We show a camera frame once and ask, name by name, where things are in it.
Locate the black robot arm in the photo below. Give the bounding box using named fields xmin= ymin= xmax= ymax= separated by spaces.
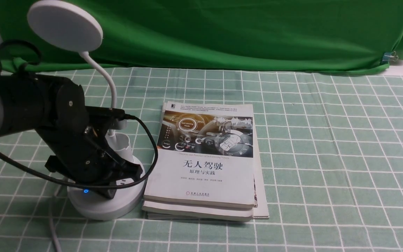
xmin=0 ymin=72 xmax=144 ymax=199

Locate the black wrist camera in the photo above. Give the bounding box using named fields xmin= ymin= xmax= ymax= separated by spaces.
xmin=85 ymin=106 xmax=126 ymax=124

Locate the top white driving book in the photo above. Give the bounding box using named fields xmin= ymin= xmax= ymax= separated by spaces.
xmin=144 ymin=101 xmax=255 ymax=209

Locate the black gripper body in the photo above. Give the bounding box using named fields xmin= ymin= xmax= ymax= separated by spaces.
xmin=35 ymin=75 xmax=126 ymax=184

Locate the white desk lamp with socket base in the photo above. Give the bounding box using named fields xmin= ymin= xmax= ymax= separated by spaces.
xmin=27 ymin=0 xmax=145 ymax=221

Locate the middle white book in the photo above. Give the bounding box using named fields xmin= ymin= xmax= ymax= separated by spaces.
xmin=142 ymin=201 xmax=254 ymax=222

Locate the white lamp power cable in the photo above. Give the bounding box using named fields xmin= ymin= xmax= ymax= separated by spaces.
xmin=49 ymin=177 xmax=69 ymax=252

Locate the bottom thin book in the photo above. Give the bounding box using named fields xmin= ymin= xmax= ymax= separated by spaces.
xmin=145 ymin=164 xmax=270 ymax=220

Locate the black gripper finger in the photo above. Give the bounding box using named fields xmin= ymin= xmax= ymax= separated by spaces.
xmin=82 ymin=160 xmax=144 ymax=199

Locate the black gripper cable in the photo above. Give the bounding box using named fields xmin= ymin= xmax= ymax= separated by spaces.
xmin=0 ymin=39 xmax=159 ymax=190

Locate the green backdrop cloth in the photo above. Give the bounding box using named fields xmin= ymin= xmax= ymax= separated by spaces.
xmin=0 ymin=0 xmax=403 ymax=76

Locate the green checkered tablecloth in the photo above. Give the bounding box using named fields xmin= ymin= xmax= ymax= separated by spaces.
xmin=0 ymin=68 xmax=403 ymax=252

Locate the blue binder clip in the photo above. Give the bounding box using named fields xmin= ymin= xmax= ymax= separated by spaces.
xmin=381 ymin=51 xmax=398 ymax=64

